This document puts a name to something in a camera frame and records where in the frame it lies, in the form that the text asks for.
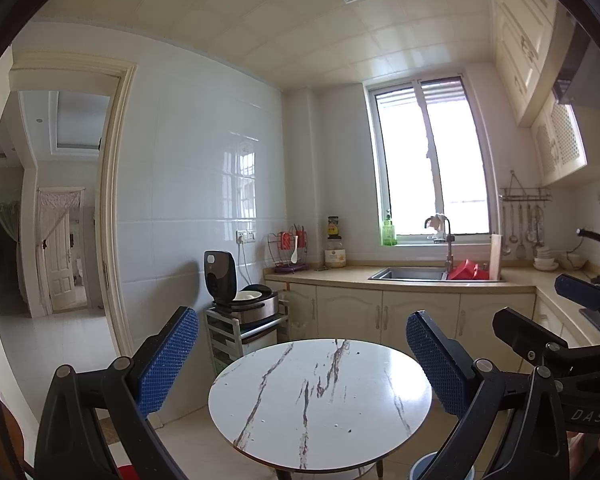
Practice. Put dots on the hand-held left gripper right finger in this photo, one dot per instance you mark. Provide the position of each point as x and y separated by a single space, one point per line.
432 360

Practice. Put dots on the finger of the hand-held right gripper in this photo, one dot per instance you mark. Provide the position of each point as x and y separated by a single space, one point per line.
585 292
530 337

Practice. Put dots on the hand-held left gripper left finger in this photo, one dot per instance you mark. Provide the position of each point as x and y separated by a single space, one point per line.
167 360

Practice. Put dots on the blue plastic bin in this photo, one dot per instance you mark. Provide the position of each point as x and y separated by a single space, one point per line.
425 467

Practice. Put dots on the black gas hob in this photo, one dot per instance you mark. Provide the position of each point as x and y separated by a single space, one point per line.
597 322

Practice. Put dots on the white bowl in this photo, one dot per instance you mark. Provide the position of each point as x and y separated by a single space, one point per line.
575 261

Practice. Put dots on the stack of white bowls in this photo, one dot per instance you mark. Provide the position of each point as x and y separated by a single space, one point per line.
546 262

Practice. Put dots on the metal storage rack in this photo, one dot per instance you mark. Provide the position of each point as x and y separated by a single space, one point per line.
250 332

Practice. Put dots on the wooden cutting board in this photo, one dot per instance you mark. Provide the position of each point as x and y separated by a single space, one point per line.
495 257

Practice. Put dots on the stainless steel sink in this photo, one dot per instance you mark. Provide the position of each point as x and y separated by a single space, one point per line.
405 274

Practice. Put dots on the row of hanging metal utensils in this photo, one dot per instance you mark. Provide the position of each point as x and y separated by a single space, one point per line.
513 236

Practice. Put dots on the red plastic basin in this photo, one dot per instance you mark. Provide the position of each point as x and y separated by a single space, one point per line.
465 270

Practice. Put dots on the black silver rice cooker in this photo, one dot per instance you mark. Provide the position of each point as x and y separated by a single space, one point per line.
220 275

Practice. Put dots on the metal kitchen faucet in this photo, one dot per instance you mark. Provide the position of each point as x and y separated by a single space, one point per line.
449 255

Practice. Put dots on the round marble table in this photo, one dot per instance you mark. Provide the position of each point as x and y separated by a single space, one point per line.
280 410

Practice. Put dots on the white panel door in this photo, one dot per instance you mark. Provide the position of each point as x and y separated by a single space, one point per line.
60 280

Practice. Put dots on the green dish soap bottle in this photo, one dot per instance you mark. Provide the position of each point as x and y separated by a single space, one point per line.
389 232

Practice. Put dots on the white rag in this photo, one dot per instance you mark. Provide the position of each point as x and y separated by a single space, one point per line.
437 222

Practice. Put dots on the glass jar with beige contents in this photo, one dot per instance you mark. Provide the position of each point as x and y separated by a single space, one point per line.
336 257

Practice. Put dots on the white plastic spoon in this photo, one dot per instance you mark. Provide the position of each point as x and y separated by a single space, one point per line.
294 257

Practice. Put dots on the dark small bottle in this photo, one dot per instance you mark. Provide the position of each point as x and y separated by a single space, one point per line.
333 227

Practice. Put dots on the brown wooden furniture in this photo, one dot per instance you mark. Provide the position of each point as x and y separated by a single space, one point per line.
5 440

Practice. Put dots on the sliding window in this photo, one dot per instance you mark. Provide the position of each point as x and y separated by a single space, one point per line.
420 170

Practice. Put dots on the range hood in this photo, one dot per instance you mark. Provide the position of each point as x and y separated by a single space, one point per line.
592 75

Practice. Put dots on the white wall socket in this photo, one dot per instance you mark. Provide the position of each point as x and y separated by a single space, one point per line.
245 236

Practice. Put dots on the lattice door wall cabinet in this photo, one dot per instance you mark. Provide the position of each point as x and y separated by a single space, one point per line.
560 140

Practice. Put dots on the cream door frame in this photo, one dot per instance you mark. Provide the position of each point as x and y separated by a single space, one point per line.
115 210

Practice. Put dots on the cream wall cabinet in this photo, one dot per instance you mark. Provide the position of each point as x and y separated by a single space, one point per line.
520 45

